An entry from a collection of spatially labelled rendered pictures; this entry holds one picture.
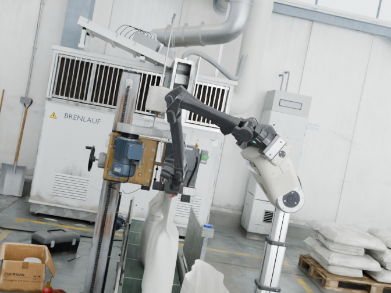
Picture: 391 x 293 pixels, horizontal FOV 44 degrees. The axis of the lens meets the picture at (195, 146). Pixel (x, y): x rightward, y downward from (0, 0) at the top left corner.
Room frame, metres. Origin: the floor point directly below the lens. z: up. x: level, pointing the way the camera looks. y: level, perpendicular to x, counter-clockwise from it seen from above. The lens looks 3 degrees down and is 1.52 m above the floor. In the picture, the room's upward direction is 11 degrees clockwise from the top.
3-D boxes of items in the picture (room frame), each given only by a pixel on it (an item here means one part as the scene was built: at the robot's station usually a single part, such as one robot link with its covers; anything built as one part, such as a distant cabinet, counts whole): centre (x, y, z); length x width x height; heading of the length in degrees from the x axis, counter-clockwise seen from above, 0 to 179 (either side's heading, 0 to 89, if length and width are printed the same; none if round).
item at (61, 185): (6.42, 0.83, 1.05); 2.28 x 1.16 x 2.09; 97
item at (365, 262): (5.31, -1.91, 0.32); 0.66 x 0.43 x 0.15; 98
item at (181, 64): (5.68, 0.32, 1.82); 0.51 x 0.27 x 0.71; 7
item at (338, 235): (5.31, -1.92, 0.56); 0.66 x 0.42 x 0.15; 97
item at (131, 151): (2.96, 0.37, 1.25); 0.10 x 0.08 x 0.12; 122
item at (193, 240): (3.84, -0.13, 0.54); 1.05 x 0.02 x 0.41; 7
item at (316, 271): (5.56, -2.18, 0.07); 1.20 x 0.82 x 0.14; 99
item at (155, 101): (3.08, 0.28, 1.61); 0.17 x 0.17 x 0.17
